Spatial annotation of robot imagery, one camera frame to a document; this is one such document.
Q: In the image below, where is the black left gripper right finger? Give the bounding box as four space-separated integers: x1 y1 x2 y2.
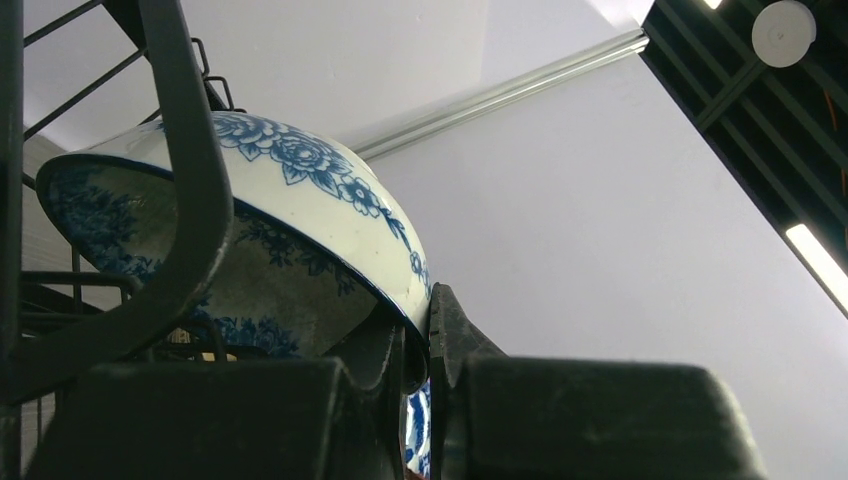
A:
429 284 767 479

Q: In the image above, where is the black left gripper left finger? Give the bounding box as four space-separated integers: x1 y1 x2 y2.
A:
26 321 404 479

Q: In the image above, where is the white blue floral bowl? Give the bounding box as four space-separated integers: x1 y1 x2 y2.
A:
36 111 432 392

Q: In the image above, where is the blue white zigzag bowl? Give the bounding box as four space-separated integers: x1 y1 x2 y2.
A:
404 381 432 479

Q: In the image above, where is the ceiling strip light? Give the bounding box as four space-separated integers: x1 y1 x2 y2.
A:
786 224 847 310

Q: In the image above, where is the white round ceiling fixture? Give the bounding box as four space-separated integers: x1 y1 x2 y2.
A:
751 0 817 68

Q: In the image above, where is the black wire dish rack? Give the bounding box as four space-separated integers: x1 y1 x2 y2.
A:
1 1 234 479

